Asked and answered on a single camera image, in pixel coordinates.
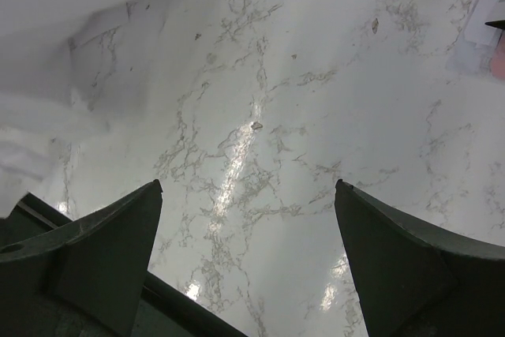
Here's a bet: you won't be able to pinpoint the white long sleeve shirt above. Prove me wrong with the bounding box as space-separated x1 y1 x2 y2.
0 0 222 219

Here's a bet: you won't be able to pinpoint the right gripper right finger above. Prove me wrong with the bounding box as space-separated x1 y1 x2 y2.
335 180 504 336

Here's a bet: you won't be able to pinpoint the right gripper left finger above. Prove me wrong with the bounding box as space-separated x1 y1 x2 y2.
1 180 163 336

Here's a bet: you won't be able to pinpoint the pink and white papers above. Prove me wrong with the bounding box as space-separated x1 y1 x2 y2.
447 0 504 81

